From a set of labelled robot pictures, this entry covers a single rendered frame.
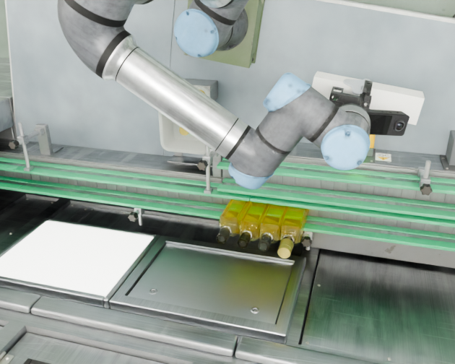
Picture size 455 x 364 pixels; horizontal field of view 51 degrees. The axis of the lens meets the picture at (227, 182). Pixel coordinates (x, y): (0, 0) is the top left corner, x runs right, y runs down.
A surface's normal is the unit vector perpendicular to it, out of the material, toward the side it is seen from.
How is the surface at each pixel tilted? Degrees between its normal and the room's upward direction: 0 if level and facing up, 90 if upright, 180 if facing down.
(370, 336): 90
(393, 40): 0
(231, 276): 90
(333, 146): 1
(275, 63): 0
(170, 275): 90
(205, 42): 9
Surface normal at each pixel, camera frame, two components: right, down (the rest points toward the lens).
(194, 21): -0.37, 0.51
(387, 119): 0.24, 0.47
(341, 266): -0.01, -0.90
